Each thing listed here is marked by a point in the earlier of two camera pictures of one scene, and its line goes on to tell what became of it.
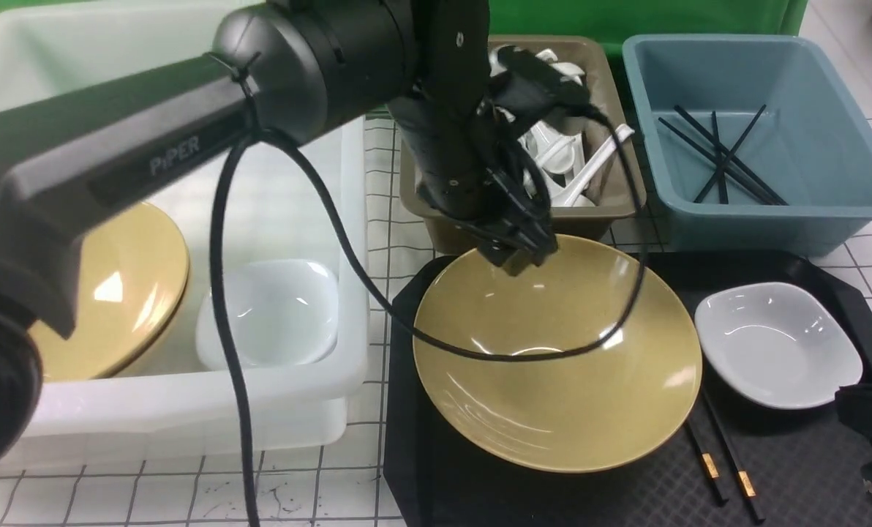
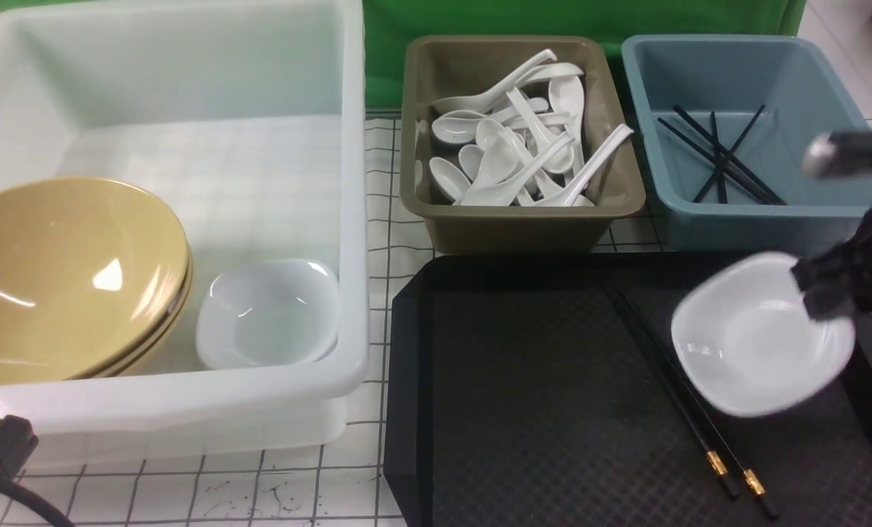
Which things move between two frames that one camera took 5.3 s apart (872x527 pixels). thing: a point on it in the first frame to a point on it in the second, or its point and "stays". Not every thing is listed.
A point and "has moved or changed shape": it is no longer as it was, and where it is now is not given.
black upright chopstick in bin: (723, 191) stays
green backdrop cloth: (603, 19) stays
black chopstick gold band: (695, 427) has moved or changed shape
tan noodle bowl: (589, 361) to (94, 277)
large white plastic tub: (171, 404) stays
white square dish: (777, 345) has moved or changed shape
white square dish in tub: (281, 312) stays
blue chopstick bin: (750, 144) stays
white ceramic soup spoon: (571, 194) stays
